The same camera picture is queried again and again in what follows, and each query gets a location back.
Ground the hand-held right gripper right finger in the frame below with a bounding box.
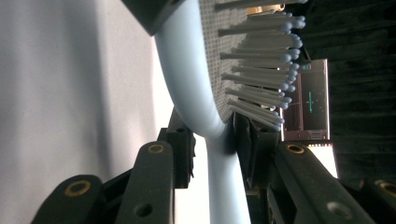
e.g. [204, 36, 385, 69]
[233, 112, 280, 189]

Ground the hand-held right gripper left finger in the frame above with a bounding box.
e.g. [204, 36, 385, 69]
[157, 106, 197, 189]

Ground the light blue hairbrush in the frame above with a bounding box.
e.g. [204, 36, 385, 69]
[153, 0, 309, 224]

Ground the dark curtain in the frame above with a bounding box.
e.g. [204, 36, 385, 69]
[281, 0, 396, 191]

